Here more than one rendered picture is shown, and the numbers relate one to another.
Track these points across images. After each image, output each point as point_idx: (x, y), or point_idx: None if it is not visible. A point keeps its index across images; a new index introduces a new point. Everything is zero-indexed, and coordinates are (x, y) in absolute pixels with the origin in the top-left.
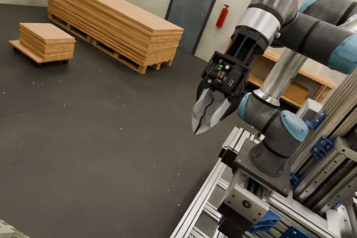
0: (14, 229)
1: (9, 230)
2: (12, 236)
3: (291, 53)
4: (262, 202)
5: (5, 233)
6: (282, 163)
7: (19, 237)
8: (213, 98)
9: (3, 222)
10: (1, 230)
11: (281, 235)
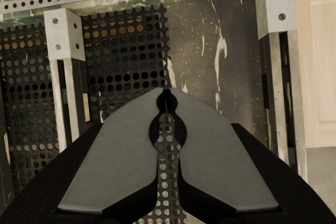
0: None
1: (63, 14)
2: (64, 0)
3: None
4: None
5: (67, 23)
6: None
7: None
8: (151, 189)
9: None
10: (63, 25)
11: None
